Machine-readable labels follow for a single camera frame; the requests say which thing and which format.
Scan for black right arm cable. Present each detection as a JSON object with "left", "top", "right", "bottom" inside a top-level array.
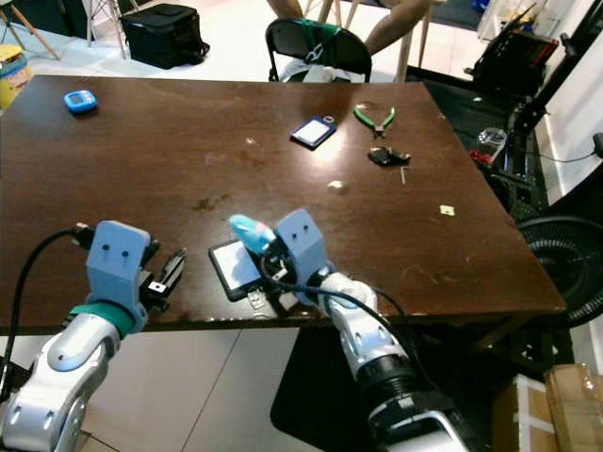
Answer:
[{"left": 258, "top": 252, "right": 399, "bottom": 332}]

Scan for clear plastic cup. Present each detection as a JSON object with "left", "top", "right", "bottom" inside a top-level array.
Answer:
[{"left": 475, "top": 126, "right": 509, "bottom": 167}]

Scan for black floor fan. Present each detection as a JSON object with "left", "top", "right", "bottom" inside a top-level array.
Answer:
[{"left": 517, "top": 216, "right": 603, "bottom": 328}]

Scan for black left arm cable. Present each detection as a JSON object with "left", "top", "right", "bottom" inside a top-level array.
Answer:
[{"left": 0, "top": 224, "right": 101, "bottom": 379}]

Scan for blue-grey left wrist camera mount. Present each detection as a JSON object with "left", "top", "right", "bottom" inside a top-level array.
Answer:
[{"left": 86, "top": 220, "right": 153, "bottom": 312}]

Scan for green handled pliers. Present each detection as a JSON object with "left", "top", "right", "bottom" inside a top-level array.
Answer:
[{"left": 352, "top": 105, "right": 398, "bottom": 140}]

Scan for light blue pink key fob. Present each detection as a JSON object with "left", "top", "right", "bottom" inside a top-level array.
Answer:
[{"left": 227, "top": 213, "right": 280, "bottom": 256}]

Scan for black case red trim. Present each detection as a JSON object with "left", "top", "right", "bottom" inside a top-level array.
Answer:
[{"left": 470, "top": 23, "right": 560, "bottom": 96}]

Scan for black floor mat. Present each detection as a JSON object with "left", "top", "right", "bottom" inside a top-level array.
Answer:
[{"left": 269, "top": 324, "right": 399, "bottom": 452}]

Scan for blue digital timer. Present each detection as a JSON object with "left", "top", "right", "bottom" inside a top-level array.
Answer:
[{"left": 63, "top": 89, "right": 99, "bottom": 117}]

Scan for black card holder white card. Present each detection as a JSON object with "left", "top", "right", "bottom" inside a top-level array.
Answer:
[{"left": 208, "top": 238, "right": 267, "bottom": 310}]

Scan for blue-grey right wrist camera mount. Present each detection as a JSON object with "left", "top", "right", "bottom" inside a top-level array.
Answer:
[{"left": 274, "top": 208, "right": 333, "bottom": 305}]

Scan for cardboard box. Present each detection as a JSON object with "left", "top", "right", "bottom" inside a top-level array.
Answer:
[{"left": 489, "top": 362, "right": 603, "bottom": 452}]

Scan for yellow bin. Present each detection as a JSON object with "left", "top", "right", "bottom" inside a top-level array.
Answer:
[{"left": 0, "top": 43, "right": 32, "bottom": 110}]

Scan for black stand pole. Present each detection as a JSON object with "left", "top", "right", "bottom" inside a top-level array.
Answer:
[{"left": 508, "top": 32, "right": 592, "bottom": 135}]

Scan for black car key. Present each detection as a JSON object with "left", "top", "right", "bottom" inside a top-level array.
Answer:
[{"left": 367, "top": 147, "right": 413, "bottom": 170}]

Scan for black fabric bag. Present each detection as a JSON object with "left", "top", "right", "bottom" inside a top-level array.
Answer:
[{"left": 120, "top": 2, "right": 211, "bottom": 70}]

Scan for black chair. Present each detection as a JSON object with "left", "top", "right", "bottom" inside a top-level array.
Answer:
[{"left": 265, "top": 16, "right": 373, "bottom": 85}]

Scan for green strap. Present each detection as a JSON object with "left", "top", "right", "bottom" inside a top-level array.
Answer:
[{"left": 300, "top": 19, "right": 346, "bottom": 65}]

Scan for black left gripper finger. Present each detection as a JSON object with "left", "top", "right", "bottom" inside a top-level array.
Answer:
[{"left": 161, "top": 247, "right": 188, "bottom": 289}]

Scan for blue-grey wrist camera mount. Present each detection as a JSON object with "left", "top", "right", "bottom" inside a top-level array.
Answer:
[
  {"left": 86, "top": 220, "right": 153, "bottom": 312},
  {"left": 274, "top": 208, "right": 333, "bottom": 305}
]

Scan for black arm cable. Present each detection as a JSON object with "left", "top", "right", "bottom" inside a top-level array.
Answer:
[
  {"left": 0, "top": 224, "right": 101, "bottom": 379},
  {"left": 258, "top": 252, "right": 399, "bottom": 332}
]

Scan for blue key tag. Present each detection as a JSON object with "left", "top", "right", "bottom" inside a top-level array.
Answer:
[{"left": 289, "top": 114, "right": 338, "bottom": 151}]

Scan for white chair wooden legs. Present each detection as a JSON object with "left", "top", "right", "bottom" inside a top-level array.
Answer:
[{"left": 0, "top": 0, "right": 63, "bottom": 61}]

